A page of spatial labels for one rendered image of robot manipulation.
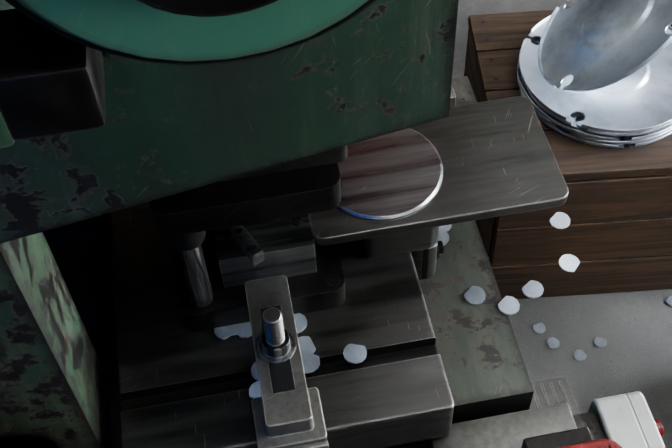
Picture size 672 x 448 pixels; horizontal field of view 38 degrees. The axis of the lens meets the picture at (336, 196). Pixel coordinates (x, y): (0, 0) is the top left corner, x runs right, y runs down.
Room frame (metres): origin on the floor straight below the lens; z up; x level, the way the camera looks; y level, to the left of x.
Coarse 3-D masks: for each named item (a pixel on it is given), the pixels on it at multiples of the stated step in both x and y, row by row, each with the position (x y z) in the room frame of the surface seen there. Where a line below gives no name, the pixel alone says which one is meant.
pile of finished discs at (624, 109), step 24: (528, 48) 1.20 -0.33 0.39; (528, 72) 1.14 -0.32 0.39; (648, 72) 1.13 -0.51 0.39; (528, 96) 1.10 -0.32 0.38; (552, 96) 1.09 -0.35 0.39; (576, 96) 1.08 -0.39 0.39; (600, 96) 1.08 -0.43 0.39; (624, 96) 1.08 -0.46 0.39; (648, 96) 1.08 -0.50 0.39; (552, 120) 1.05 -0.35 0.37; (576, 120) 1.05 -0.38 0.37; (600, 120) 1.03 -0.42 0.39; (624, 120) 1.03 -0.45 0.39; (648, 120) 1.03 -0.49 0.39; (600, 144) 1.01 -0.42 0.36
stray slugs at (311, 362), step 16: (560, 224) 0.64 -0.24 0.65; (448, 240) 0.63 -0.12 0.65; (480, 288) 0.56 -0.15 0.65; (528, 288) 0.56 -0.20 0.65; (512, 304) 0.54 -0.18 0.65; (304, 320) 0.50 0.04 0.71; (224, 336) 0.49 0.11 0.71; (240, 336) 0.49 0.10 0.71; (304, 336) 0.48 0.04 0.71; (304, 352) 0.47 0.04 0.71; (352, 352) 0.46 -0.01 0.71; (256, 368) 0.45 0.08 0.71; (304, 368) 0.45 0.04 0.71; (256, 384) 0.43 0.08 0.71
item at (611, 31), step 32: (576, 0) 1.25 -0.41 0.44; (608, 0) 1.19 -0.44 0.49; (640, 0) 1.14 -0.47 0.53; (544, 32) 1.22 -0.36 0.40; (576, 32) 1.17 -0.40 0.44; (608, 32) 1.12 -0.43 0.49; (640, 32) 1.08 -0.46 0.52; (544, 64) 1.14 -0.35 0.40; (576, 64) 1.10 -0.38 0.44; (608, 64) 1.05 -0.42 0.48; (640, 64) 1.01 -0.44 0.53
